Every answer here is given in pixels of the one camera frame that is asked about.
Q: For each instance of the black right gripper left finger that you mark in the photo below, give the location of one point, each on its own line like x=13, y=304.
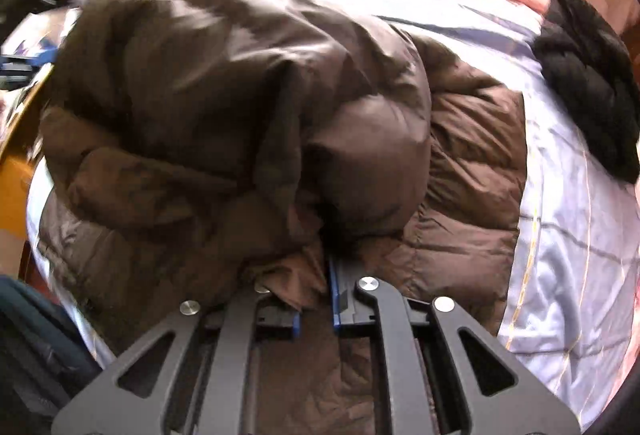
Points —
x=195, y=372

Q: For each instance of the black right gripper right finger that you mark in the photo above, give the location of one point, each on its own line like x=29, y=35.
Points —
x=436, y=370

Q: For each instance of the brown puffer jacket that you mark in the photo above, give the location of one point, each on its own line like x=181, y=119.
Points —
x=196, y=146

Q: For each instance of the blue checked bed sheet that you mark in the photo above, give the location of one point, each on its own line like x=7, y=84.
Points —
x=570, y=300

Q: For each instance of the wooden bedside cabinet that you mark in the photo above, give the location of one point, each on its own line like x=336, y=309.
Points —
x=19, y=155

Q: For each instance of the black folded jacket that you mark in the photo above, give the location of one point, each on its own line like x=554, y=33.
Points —
x=586, y=63

